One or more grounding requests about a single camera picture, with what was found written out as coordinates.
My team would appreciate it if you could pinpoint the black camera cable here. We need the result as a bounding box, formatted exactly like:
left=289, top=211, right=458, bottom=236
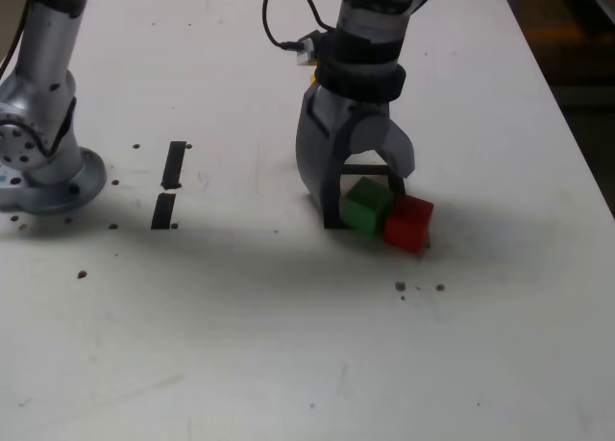
left=261, top=0, right=338, bottom=51

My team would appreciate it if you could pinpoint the black tape strip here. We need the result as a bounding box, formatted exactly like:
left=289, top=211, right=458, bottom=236
left=150, top=140, right=187, bottom=231

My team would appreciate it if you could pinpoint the small grey wrist camera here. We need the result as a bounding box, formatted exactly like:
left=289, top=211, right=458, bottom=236
left=293, top=29, right=322, bottom=68

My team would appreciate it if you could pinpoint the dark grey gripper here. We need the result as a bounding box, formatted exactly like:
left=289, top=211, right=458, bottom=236
left=293, top=85, right=416, bottom=222

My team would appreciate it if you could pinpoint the green cube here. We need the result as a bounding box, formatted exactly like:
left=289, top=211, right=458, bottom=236
left=339, top=177, right=397, bottom=236

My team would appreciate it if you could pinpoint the black tape square outline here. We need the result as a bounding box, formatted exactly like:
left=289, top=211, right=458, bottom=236
left=322, top=163, right=407, bottom=231

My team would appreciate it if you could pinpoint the red cube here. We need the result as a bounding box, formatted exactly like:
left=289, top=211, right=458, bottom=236
left=382, top=193, right=435, bottom=256

